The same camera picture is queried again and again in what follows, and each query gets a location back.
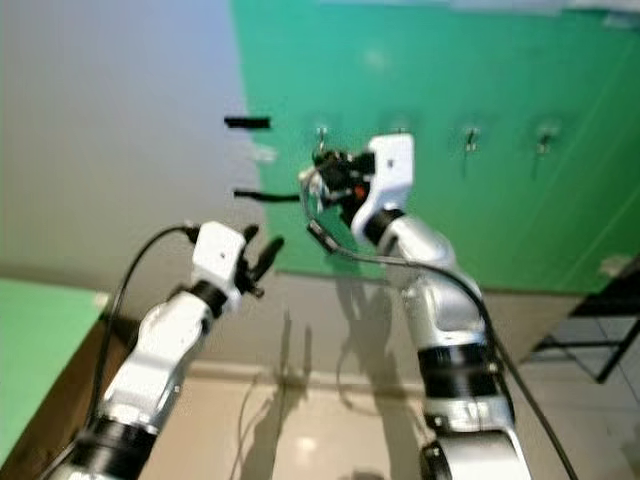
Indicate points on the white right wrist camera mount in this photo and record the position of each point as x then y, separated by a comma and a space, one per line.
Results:
395, 170

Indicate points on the brown wooden table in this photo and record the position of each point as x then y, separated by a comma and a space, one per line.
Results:
75, 390

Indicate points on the green wall sheet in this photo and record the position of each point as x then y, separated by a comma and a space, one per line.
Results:
510, 60

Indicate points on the long black tape strip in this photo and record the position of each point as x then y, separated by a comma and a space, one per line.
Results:
267, 194

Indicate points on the clear adhesive metal wall hook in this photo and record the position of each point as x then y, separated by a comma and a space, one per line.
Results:
400, 126
321, 135
545, 138
471, 138

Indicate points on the clear crumpled tape piece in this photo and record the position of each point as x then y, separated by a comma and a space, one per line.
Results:
263, 154

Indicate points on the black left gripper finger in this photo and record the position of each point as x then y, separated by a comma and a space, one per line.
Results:
249, 232
268, 252

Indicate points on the black metal frame table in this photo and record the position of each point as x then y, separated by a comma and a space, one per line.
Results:
610, 280

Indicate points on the short black tape strip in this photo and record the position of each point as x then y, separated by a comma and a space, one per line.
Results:
248, 122

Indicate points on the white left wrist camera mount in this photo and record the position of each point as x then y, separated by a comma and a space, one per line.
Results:
218, 250

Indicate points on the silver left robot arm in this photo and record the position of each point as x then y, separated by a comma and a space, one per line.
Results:
165, 350

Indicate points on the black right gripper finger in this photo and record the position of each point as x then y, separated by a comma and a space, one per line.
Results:
337, 193
333, 161

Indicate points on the key bunch with white fob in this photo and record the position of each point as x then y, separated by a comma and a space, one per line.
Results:
307, 178

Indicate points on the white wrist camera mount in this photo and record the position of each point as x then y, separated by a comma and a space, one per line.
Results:
395, 170
218, 250

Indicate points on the green table mat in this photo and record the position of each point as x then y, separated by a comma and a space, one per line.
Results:
40, 350

